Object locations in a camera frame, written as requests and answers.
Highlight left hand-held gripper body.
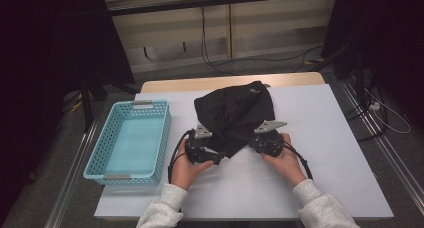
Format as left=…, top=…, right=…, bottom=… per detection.
left=185, top=123, right=213, bottom=165

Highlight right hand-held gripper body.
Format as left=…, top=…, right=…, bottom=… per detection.
left=254, top=120, right=288, bottom=157

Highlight black pants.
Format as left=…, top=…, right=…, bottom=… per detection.
left=193, top=80, right=276, bottom=159

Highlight light blue plastic basket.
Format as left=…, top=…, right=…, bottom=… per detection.
left=83, top=99, right=173, bottom=186

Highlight person's left hand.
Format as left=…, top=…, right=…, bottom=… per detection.
left=171, top=141, right=214, bottom=191

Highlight person's right hand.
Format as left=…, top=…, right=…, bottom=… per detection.
left=261, top=132, right=308, bottom=187

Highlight white table cover sheet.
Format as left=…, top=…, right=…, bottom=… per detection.
left=94, top=83, right=395, bottom=221

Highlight black stand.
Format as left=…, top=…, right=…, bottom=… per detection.
left=311, top=41, right=368, bottom=109
left=79, top=72, right=141, bottom=133

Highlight beige wooden cabinet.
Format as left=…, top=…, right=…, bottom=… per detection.
left=101, top=0, right=338, bottom=74

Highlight black horizontal metal bar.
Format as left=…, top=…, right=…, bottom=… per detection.
left=108, top=0, right=338, bottom=17

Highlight narrow black curtain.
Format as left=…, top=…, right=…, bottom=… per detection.
left=321, top=0, right=424, bottom=129

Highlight wide black curtain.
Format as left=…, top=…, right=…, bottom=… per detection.
left=0, top=0, right=136, bottom=219

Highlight left hand-held gripper cable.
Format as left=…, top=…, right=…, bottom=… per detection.
left=167, top=129, right=196, bottom=184

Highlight hand-held gripper cable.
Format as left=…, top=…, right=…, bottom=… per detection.
left=283, top=142, right=314, bottom=181
left=167, top=129, right=196, bottom=184

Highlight right hand-held gripper cable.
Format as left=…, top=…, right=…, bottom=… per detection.
left=283, top=142, right=314, bottom=181

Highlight black hanging wall cable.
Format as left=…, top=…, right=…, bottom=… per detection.
left=199, top=6, right=324, bottom=76

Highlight black floor cables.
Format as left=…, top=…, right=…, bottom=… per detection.
left=344, top=84, right=389, bottom=142

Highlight thin white floor cable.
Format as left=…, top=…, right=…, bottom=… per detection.
left=364, top=87, right=412, bottom=135

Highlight metal floor rail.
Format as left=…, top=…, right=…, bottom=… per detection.
left=339, top=79, right=424, bottom=206
left=44, top=117, right=101, bottom=228

